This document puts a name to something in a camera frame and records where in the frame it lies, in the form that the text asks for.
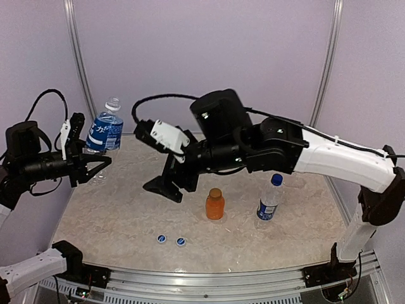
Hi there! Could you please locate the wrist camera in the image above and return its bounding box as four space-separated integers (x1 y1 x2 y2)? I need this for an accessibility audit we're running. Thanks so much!
59 118 71 160
134 120 190 163

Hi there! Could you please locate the orange juice bottle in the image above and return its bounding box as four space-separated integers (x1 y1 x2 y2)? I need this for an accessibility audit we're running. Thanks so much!
206 188 225 220

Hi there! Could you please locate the blue label water bottle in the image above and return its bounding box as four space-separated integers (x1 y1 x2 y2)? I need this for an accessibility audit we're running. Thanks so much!
85 97 124 155

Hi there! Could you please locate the clear plastic bottle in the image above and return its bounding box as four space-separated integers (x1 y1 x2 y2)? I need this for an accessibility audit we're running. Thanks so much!
88 168 107 186

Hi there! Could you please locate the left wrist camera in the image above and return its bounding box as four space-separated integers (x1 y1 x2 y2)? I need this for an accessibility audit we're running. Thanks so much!
59 118 71 160

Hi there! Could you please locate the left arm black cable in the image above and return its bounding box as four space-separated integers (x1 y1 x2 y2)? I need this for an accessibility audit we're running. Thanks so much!
25 89 69 123

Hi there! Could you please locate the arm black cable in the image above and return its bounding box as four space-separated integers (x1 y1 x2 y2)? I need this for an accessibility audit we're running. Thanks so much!
131 92 199 126
25 89 69 123

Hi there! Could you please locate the Pepsi water bottle blue cap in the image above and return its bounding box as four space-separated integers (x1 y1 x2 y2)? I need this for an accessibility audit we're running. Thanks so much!
256 174 284 221

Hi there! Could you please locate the left aluminium corner post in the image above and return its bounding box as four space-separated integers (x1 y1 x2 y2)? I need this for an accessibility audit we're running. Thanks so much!
63 0 97 118

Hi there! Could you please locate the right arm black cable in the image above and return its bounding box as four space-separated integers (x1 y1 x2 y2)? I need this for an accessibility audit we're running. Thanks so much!
131 92 199 126

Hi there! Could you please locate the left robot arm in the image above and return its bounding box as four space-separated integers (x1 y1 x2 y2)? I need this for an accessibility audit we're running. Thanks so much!
1 113 112 303

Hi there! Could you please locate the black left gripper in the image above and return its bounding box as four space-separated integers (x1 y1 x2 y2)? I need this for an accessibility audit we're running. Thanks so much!
20 138 111 186

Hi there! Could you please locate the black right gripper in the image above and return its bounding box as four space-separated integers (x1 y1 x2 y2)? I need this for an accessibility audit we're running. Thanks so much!
142 129 247 202

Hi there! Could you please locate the white blue bottle cap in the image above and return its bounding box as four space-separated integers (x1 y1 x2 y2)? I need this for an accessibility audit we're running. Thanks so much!
176 237 186 246
157 234 166 244

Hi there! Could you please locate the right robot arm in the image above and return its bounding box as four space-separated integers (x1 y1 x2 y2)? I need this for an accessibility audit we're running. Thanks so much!
134 89 404 281

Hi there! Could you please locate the aluminium corner post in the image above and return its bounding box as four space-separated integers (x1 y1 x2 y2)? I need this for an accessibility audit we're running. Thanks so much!
63 0 97 118
309 0 344 127

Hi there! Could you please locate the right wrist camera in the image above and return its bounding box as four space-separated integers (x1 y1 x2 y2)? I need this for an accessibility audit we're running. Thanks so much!
134 120 190 163

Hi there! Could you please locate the right aluminium corner post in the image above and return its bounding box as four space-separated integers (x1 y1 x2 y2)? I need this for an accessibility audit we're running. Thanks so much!
309 0 344 127

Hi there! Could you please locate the front aluminium frame rail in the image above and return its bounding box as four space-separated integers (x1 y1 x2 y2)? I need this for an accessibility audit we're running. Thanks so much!
30 250 389 304

